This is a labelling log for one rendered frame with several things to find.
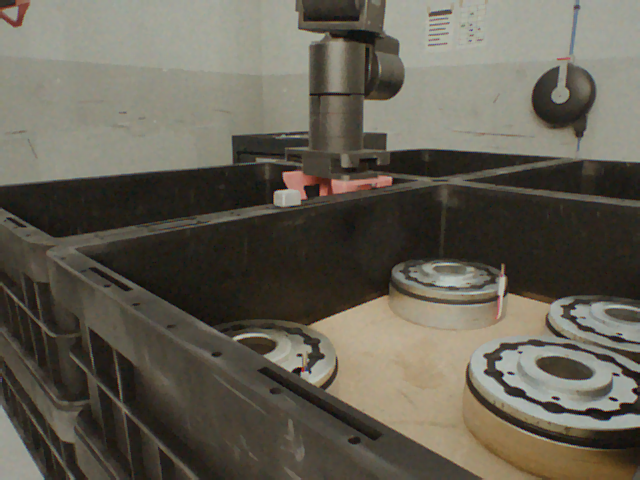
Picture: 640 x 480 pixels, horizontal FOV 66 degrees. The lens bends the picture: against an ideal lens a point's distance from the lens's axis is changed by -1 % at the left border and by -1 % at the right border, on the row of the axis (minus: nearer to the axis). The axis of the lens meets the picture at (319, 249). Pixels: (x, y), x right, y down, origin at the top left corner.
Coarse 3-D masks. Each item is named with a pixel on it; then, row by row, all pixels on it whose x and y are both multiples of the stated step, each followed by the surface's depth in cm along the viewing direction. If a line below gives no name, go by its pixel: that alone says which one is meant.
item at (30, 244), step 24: (192, 168) 66; (216, 168) 68; (240, 168) 70; (288, 168) 70; (360, 192) 46; (0, 216) 36; (216, 216) 36; (0, 240) 35; (24, 240) 30; (48, 240) 29; (72, 240) 29; (24, 264) 31
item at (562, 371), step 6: (540, 366) 29; (546, 366) 29; (552, 366) 29; (558, 366) 29; (564, 366) 29; (570, 366) 29; (546, 372) 29; (552, 372) 29; (558, 372) 29; (564, 372) 29; (570, 372) 29; (576, 372) 29; (582, 372) 28; (564, 378) 29; (570, 378) 29; (576, 378) 29; (582, 378) 28; (588, 378) 28
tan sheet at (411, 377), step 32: (352, 320) 43; (384, 320) 43; (512, 320) 43; (544, 320) 43; (352, 352) 37; (384, 352) 37; (416, 352) 37; (448, 352) 37; (352, 384) 33; (384, 384) 33; (416, 384) 33; (448, 384) 33; (384, 416) 29; (416, 416) 29; (448, 416) 29; (448, 448) 27; (480, 448) 27
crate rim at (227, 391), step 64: (384, 192) 46; (512, 192) 47; (64, 256) 26; (128, 320) 19; (192, 320) 18; (192, 384) 16; (256, 384) 14; (256, 448) 14; (320, 448) 12; (384, 448) 11
